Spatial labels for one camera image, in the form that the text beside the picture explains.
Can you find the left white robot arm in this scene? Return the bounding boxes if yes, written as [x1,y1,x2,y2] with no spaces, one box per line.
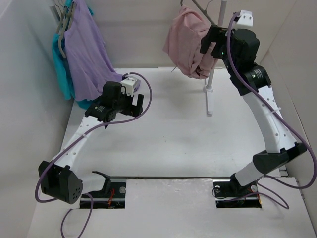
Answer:
[36,76,144,204]

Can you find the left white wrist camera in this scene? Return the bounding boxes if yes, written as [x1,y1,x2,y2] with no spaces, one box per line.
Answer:
[121,76,141,96]

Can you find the purple cable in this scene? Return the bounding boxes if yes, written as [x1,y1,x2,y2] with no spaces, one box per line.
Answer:
[35,72,153,238]
[226,13,317,210]

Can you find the white garment rack pole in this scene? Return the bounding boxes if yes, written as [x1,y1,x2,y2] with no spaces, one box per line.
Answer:
[203,0,230,94]

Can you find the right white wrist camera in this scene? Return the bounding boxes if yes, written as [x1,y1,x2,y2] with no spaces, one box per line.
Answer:
[234,10,253,30]

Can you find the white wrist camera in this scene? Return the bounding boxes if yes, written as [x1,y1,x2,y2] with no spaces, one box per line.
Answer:
[234,10,253,30]
[121,76,141,96]

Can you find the grey hanger with teal shirt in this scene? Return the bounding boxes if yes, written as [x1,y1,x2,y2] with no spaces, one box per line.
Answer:
[58,32,66,59]

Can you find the teal t-shirt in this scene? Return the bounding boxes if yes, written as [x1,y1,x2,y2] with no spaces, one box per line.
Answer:
[51,0,96,110]

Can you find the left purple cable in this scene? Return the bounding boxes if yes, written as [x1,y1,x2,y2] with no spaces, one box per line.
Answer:
[35,72,153,238]

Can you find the pink trousers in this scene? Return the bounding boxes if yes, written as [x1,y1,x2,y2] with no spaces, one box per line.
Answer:
[163,5,217,79]

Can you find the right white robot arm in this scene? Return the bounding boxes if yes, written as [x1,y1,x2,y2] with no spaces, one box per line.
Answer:
[200,25,307,195]

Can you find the purple t-shirt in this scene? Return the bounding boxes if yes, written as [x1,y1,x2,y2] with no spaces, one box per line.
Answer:
[64,0,122,101]

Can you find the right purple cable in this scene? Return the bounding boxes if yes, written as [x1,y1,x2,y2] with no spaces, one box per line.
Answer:
[226,13,317,210]

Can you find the grey hanger with purple shirt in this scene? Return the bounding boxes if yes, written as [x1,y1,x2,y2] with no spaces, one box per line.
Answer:
[56,0,76,35]

